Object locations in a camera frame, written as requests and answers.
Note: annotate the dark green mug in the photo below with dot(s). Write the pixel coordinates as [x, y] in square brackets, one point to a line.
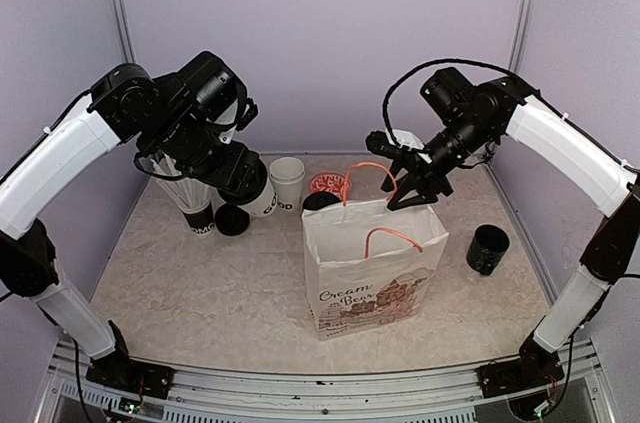
[487, 248]

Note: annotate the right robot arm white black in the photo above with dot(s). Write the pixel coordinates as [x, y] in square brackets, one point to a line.
[474, 115]

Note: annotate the white paper takeout bag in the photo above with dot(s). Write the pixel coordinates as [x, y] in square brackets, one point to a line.
[367, 266]

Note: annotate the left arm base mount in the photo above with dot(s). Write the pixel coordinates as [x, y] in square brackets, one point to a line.
[119, 371]

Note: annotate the right aluminium corner post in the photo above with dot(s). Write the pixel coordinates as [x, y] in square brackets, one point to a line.
[518, 45]

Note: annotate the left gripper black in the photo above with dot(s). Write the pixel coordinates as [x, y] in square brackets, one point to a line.
[233, 173]

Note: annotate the red white patterned bowl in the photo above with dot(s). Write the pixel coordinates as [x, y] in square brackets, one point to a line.
[330, 182]

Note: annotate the cup holding white straws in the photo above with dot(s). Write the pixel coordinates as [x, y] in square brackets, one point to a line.
[194, 200]

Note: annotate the aluminium front rail frame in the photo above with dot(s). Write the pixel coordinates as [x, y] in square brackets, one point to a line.
[445, 394]

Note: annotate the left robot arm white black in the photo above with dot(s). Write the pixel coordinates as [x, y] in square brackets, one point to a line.
[191, 115]

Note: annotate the stack of white paper cups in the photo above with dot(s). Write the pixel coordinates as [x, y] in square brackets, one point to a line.
[287, 176]

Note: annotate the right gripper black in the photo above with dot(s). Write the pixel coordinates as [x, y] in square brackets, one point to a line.
[424, 176]

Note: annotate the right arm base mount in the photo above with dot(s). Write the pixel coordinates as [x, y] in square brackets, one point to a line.
[532, 368]

